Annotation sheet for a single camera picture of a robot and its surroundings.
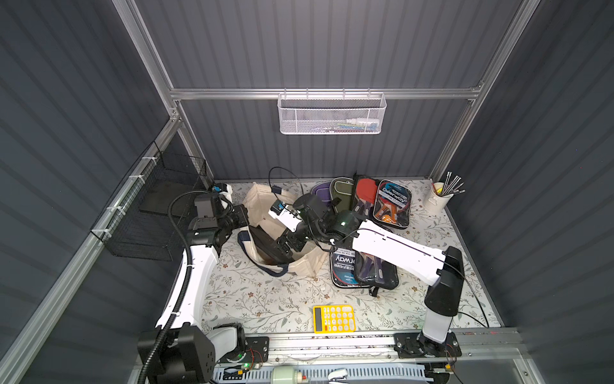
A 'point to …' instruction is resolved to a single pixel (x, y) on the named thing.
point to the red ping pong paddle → (367, 190)
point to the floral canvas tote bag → (259, 200)
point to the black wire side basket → (137, 223)
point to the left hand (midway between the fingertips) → (248, 209)
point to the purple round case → (324, 190)
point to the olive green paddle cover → (343, 189)
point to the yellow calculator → (334, 319)
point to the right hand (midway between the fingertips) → (283, 232)
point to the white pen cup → (436, 202)
